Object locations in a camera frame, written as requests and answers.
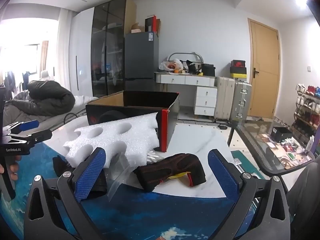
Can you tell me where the wooden door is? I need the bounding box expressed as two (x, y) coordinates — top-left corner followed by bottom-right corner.
(247, 18), (280, 119)

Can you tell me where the black cable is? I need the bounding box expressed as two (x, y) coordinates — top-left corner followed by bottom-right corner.
(64, 113), (87, 125)

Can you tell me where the dark rolled duvet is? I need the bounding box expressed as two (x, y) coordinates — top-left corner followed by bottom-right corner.
(27, 80), (76, 117)

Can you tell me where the clear plastic zip bag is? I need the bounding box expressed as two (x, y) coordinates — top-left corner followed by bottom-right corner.
(107, 152), (138, 202)

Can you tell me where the plastic bag with fruit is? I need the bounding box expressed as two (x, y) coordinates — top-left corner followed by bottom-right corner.
(159, 59), (184, 73)

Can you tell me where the black box on dresser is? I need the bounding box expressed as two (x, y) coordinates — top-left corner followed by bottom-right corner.
(201, 64), (216, 77)

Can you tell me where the small black open box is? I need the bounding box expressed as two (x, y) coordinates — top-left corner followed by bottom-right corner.
(271, 127), (293, 142)

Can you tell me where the shoe rack with shoes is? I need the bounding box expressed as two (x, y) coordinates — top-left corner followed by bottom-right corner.
(291, 82), (320, 150)

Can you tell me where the green mat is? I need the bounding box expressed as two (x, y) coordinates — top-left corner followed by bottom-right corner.
(230, 150), (250, 170)

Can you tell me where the white dresser with drawers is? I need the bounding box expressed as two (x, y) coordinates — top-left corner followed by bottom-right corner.
(154, 71), (218, 117)

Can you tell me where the grey refrigerator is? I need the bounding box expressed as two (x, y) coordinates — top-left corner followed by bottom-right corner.
(124, 32), (160, 93)

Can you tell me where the glass-top side table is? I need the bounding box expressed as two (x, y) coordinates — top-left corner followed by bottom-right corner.
(229, 119), (316, 178)

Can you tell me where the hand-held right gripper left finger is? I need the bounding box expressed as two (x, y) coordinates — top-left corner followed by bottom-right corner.
(24, 147), (108, 240)

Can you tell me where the beige suitcase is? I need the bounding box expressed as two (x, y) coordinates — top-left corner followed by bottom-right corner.
(214, 76), (235, 120)

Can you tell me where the dark glass-door wardrobe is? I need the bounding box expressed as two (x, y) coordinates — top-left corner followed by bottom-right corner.
(91, 0), (137, 98)

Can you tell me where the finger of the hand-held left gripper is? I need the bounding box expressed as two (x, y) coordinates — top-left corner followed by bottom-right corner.
(9, 129), (53, 146)
(2, 120), (40, 135)

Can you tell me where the bed with grey blanket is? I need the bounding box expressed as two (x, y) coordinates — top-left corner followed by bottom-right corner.
(0, 90), (100, 130)

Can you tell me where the black red-stitched glove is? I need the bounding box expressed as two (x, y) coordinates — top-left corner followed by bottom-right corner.
(132, 154), (207, 193)
(52, 155), (108, 197)

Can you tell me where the open brown cardboard box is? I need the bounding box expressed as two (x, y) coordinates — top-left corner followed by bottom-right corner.
(130, 23), (146, 33)

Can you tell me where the silver suitcase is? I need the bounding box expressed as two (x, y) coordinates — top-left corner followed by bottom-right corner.
(230, 81), (252, 123)

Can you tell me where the blue sky-print desk mat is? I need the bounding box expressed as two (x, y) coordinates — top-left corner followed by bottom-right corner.
(0, 140), (240, 240)

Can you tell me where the white curtain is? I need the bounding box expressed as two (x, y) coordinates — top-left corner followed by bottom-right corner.
(56, 7), (75, 93)

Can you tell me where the white foam packing insert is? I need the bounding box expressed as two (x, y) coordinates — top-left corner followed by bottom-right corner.
(63, 112), (160, 169)

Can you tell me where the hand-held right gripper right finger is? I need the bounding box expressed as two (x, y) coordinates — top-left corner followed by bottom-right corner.
(207, 149), (292, 240)

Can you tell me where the white wardrobe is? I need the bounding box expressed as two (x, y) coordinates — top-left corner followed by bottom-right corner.
(70, 6), (95, 97)

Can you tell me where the person's left hand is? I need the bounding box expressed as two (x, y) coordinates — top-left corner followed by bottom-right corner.
(0, 155), (22, 182)

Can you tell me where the curved metal frame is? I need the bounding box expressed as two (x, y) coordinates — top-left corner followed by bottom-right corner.
(167, 52), (204, 70)

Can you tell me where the black and red cardboard box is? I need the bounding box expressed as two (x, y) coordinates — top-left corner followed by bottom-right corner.
(85, 91), (180, 153)

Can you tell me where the person's leg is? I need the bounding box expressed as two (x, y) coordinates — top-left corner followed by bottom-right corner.
(287, 156), (320, 240)

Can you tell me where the tall red and black box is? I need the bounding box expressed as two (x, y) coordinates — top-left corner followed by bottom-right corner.
(145, 15), (160, 37)

